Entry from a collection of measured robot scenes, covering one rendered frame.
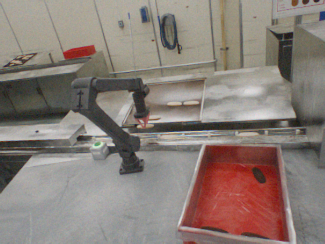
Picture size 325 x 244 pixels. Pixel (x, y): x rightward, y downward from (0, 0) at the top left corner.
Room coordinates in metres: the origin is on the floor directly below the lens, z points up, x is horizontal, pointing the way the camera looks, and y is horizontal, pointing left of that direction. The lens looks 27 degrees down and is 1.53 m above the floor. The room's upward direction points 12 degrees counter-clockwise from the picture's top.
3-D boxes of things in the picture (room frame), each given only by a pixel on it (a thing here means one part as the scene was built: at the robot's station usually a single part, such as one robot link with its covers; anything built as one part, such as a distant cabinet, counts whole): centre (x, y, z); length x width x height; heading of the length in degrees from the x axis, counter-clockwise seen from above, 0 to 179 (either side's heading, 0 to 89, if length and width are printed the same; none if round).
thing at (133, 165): (0.99, 0.20, 0.86); 0.12 x 0.09 x 0.08; 85
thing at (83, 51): (4.83, 1.29, 0.93); 0.51 x 0.36 x 0.13; 75
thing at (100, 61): (4.83, 1.29, 0.44); 0.70 x 0.55 x 0.87; 71
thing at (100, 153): (1.15, 0.38, 0.84); 0.08 x 0.08 x 0.11; 71
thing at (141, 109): (1.20, 0.10, 1.04); 0.10 x 0.07 x 0.07; 161
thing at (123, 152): (1.01, 0.19, 0.94); 0.09 x 0.05 x 0.10; 156
